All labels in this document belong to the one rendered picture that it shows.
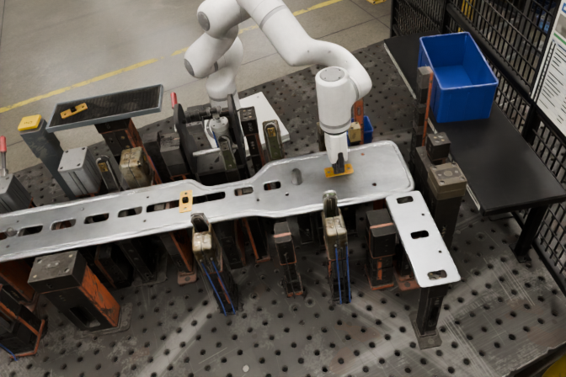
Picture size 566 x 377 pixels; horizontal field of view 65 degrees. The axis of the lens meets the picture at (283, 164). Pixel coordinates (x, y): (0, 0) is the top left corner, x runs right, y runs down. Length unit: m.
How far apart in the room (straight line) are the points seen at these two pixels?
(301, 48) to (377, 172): 0.44
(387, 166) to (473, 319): 0.50
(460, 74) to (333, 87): 0.70
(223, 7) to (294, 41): 0.28
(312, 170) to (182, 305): 0.60
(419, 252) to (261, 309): 0.55
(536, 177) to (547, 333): 0.43
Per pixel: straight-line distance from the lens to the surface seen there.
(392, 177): 1.33
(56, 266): 1.36
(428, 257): 1.17
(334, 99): 1.11
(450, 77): 1.66
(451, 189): 1.27
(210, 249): 1.19
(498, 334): 1.45
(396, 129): 1.94
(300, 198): 1.29
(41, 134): 1.67
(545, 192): 1.33
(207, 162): 1.51
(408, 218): 1.24
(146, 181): 1.48
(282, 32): 1.17
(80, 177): 1.51
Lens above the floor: 1.97
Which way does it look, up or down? 44 degrees down
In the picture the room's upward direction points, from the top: 11 degrees counter-clockwise
